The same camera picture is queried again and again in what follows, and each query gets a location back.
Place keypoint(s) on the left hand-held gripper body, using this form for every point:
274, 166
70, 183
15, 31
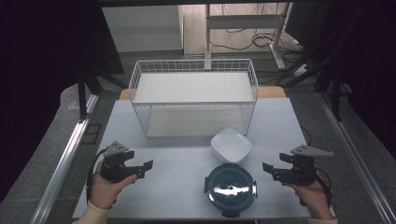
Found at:
113, 169

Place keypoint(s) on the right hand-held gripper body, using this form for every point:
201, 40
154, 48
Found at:
302, 172

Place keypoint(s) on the round container with dark lid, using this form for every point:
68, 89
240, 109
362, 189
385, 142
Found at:
231, 189

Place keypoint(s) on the white square plastic container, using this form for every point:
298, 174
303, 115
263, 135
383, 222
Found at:
231, 145

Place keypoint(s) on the person's left hand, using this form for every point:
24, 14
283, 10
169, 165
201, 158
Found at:
104, 191

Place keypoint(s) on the person's right hand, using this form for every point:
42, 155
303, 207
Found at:
313, 199

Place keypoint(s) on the white table mat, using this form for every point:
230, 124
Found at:
174, 186

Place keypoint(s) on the black floor grate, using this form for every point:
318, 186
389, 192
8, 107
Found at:
91, 133

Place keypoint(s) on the black metal stand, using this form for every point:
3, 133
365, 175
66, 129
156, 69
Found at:
82, 99
335, 99

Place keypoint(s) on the white power strip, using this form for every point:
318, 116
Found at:
301, 70

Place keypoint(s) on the white cabinet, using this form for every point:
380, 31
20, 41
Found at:
143, 29

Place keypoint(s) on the silver metal floor rail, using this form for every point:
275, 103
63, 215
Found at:
358, 155
63, 161

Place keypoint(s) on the white metal desk frame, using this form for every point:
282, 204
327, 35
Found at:
244, 21

